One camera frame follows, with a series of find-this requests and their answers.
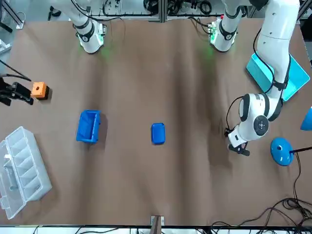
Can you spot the aluminium rear frame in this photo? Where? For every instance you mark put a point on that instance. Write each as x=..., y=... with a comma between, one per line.
x=162, y=11

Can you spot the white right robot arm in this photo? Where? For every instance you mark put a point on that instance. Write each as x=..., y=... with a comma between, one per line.
x=89, y=41

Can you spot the teal plastic tray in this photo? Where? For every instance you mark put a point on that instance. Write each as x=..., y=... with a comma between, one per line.
x=297, y=75

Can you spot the blue storage box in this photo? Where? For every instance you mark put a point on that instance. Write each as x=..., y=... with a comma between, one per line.
x=85, y=136

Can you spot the orange push-button box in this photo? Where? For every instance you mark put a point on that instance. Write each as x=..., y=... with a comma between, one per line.
x=37, y=90

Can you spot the small blue parts tray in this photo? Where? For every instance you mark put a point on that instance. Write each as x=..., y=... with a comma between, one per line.
x=158, y=132

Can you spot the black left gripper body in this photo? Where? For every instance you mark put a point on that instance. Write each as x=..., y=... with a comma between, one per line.
x=239, y=147

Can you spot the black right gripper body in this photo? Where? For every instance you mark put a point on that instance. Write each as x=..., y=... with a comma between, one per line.
x=6, y=85

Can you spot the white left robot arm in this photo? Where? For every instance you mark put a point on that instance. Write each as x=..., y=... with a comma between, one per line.
x=275, y=24

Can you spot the clear plastic organizer case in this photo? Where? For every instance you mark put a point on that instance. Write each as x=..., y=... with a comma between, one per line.
x=22, y=170

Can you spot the aluminium frame post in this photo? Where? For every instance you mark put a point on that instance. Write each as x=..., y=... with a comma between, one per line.
x=157, y=224

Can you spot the blue desk lamp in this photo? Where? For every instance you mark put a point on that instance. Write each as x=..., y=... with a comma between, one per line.
x=280, y=151

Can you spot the pile of small metal nuts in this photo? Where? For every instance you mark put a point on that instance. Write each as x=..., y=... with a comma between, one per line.
x=37, y=188

